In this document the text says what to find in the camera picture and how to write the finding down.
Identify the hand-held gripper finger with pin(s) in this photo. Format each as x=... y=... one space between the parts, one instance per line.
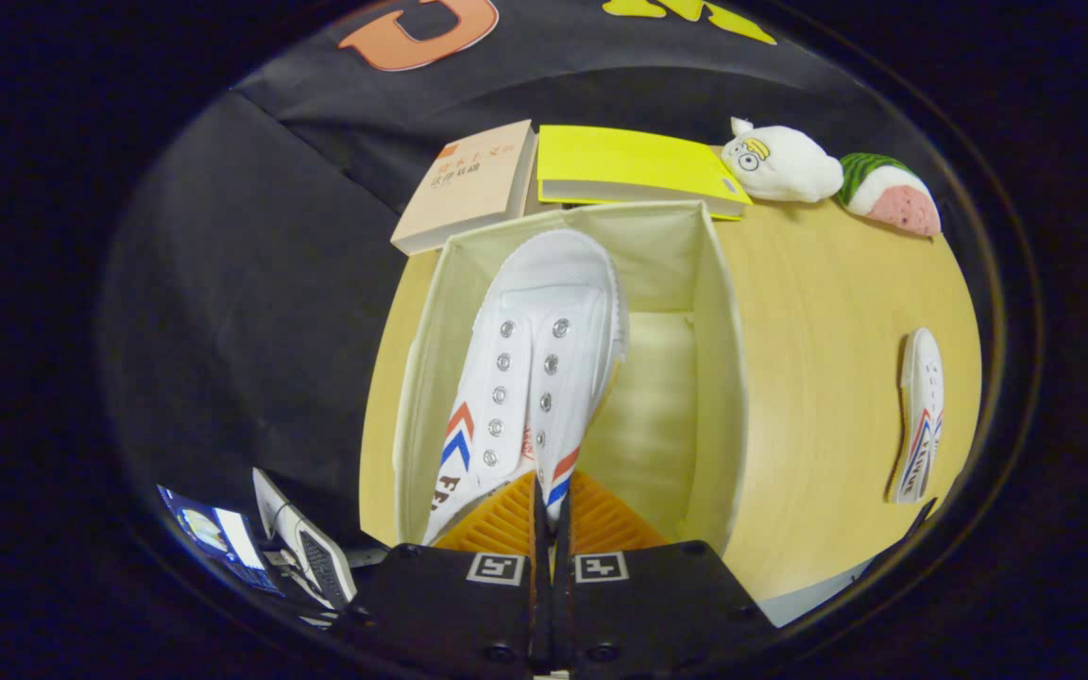
x=561 y=604
x=538 y=604

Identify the white laptop with lit screen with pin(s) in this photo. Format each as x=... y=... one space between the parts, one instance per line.
x=223 y=538

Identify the tan book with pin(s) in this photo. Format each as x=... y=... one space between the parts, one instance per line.
x=468 y=189

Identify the watermelon slice plush toy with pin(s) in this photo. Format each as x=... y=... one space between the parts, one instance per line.
x=893 y=194

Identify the grey-green fabric storage box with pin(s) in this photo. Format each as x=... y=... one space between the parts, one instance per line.
x=657 y=406

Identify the yellow book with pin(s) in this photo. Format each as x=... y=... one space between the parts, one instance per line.
x=629 y=156

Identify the white plush toy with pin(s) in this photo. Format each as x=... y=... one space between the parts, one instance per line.
x=785 y=165

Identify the small black object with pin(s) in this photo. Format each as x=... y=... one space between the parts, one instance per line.
x=919 y=519

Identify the white canvas shoe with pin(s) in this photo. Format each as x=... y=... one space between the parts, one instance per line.
x=924 y=397
x=544 y=321

